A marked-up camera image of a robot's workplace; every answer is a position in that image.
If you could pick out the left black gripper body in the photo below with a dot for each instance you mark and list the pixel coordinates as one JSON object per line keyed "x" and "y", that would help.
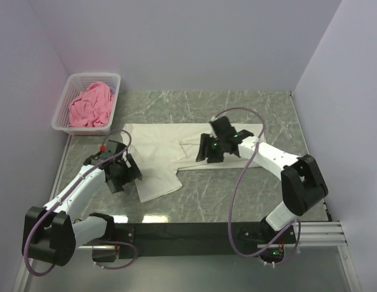
{"x": 124, "y": 179}

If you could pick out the cream white t shirt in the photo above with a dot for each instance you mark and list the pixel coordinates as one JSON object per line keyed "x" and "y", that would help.
{"x": 161, "y": 150}

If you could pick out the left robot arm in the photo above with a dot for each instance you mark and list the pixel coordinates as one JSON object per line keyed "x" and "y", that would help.
{"x": 53, "y": 232}

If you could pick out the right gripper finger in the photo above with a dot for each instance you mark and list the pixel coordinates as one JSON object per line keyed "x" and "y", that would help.
{"x": 203, "y": 147}
{"x": 215, "y": 156}

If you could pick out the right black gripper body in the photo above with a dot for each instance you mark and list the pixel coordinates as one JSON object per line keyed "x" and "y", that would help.
{"x": 213, "y": 149}

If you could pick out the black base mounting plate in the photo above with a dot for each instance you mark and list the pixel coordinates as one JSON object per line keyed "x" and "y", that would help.
{"x": 192, "y": 239}

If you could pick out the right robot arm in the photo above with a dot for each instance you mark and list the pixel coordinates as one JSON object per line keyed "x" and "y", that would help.
{"x": 302, "y": 183}

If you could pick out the pink t shirt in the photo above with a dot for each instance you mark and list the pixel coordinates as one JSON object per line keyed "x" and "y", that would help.
{"x": 92, "y": 108}

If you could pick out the white plastic laundry basket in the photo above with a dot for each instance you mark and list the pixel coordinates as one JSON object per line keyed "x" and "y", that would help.
{"x": 74, "y": 85}

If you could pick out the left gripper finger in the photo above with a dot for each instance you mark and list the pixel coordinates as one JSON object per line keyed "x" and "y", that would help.
{"x": 116, "y": 185}
{"x": 133, "y": 171}

